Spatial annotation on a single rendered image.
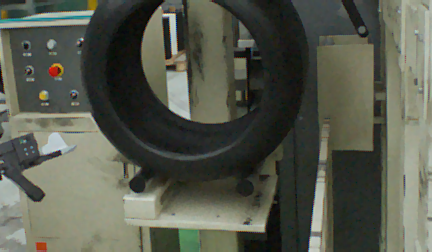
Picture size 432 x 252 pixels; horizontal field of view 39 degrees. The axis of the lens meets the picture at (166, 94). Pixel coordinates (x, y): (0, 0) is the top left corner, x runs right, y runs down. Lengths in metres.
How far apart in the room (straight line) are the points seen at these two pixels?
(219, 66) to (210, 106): 0.13
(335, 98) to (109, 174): 1.00
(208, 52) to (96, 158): 0.75
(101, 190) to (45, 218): 0.29
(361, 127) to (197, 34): 0.54
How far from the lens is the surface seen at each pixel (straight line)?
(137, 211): 1.63
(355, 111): 1.77
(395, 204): 1.87
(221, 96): 1.86
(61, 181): 2.48
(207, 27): 1.83
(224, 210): 1.66
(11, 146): 1.54
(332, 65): 1.74
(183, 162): 1.54
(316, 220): 1.13
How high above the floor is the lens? 1.47
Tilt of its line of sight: 13 degrees down
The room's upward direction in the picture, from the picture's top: 5 degrees counter-clockwise
